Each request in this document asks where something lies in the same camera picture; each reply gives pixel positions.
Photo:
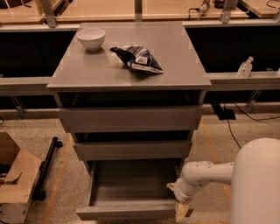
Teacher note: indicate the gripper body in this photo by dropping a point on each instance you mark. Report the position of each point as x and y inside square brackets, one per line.
[181, 192]

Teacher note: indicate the grey bottom drawer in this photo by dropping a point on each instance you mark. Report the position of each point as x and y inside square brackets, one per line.
[130, 189]

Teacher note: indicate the grey drawer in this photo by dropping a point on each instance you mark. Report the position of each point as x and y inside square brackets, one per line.
[130, 189]
[128, 119]
[133, 150]

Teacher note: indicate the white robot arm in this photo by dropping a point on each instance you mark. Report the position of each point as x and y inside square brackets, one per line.
[254, 178]

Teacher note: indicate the grey middle drawer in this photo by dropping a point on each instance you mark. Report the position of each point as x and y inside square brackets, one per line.
[133, 150]

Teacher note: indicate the grey drawer cabinet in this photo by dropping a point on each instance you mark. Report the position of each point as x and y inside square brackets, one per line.
[135, 101]

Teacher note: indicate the grey top drawer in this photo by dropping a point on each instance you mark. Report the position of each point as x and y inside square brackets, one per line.
[128, 119]

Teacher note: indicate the black floor power box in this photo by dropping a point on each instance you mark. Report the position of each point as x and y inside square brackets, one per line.
[223, 113]

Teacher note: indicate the clear sanitizer bottle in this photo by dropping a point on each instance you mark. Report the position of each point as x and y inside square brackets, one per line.
[245, 68]

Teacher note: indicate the black metal bar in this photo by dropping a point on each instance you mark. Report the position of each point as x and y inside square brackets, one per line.
[39, 193]

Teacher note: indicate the blue crumpled chip bag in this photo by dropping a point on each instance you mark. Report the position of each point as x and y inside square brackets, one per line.
[137, 58]

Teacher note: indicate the open cardboard box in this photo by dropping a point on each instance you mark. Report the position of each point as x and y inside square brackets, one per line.
[19, 175]

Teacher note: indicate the white ceramic bowl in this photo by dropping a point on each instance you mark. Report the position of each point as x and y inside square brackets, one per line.
[91, 38]

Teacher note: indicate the white tool on bench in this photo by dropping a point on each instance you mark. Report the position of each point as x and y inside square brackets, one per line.
[200, 10]

